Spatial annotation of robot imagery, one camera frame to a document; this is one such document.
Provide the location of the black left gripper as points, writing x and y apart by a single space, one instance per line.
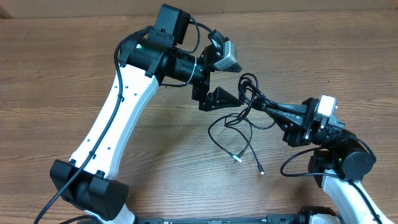
200 94

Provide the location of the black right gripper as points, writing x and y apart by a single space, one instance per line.
292 121

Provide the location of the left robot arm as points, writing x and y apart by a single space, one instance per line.
142 60

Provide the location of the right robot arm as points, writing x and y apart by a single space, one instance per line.
339 160

